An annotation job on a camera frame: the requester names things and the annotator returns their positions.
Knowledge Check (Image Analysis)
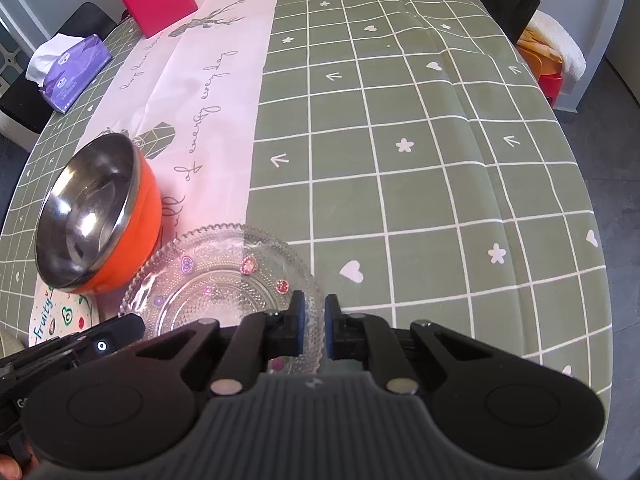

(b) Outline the white printed table runner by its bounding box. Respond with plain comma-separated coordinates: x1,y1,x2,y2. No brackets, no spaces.
75,0,288,321

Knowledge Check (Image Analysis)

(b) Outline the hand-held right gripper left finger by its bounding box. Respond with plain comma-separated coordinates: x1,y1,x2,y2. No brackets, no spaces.
135,290,306,397

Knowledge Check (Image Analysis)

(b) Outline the white towel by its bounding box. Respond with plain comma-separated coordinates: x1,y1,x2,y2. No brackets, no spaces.
529,10,588,96

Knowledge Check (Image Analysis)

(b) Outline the red container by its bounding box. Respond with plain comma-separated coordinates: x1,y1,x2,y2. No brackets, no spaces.
540,72,564,108

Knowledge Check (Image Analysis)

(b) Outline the clear patterned glass plate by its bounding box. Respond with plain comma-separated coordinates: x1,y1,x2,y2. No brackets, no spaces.
119,223,326,376

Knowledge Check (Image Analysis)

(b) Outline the white fruit-print plate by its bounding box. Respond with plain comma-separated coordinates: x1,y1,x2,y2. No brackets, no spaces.
28,287,101,348

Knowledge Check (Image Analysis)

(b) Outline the purple tissue pack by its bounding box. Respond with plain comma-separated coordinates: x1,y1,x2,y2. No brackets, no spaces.
25,33,112,114

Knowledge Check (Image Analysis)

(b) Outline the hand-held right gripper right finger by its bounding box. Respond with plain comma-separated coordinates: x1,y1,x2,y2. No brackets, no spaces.
324,294,503,396

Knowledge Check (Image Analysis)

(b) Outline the orange steel-lined bowl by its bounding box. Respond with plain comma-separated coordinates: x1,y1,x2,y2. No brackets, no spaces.
34,132,163,295

